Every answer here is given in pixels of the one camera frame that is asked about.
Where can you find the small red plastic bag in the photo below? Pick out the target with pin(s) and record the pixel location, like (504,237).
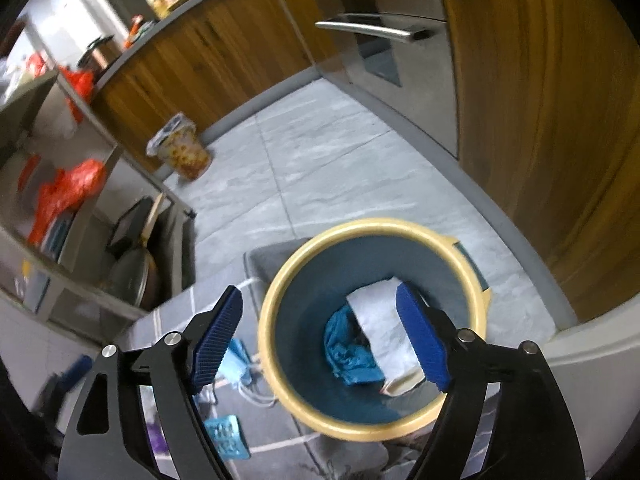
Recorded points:
(80,85)

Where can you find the black baking tray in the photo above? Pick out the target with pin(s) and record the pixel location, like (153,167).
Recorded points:
(130,225)

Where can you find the grey checked mat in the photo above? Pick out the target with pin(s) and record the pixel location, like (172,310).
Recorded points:
(280,455)

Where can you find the patterned trash can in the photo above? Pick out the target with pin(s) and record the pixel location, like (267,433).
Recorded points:
(182,150)

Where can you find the stainless steel shelf rack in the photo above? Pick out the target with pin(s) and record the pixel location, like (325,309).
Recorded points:
(80,280)

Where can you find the orange kitchen tool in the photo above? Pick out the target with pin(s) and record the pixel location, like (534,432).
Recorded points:
(136,30)

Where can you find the large red plastic bag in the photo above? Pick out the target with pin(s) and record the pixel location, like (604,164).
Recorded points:
(65,195)

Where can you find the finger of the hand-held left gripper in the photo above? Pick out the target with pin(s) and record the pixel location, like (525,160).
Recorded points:
(75,374)

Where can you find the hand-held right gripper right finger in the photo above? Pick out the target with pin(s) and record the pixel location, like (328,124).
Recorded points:
(422,340)

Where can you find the blue bin with yellow rim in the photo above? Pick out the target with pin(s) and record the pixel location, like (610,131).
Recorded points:
(300,310)

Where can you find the wooden kitchen cabinets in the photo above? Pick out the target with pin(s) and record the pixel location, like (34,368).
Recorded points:
(550,135)

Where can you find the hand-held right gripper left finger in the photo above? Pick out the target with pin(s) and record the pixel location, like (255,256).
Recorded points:
(215,340)

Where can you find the stainless built-in oven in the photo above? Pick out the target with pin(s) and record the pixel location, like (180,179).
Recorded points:
(400,50)

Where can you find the teal foil packet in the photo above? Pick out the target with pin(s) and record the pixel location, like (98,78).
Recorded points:
(227,437)

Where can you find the blue face mask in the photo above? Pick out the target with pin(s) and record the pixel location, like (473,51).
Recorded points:
(240,365)

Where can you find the white tissue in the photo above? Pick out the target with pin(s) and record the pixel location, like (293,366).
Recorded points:
(380,320)

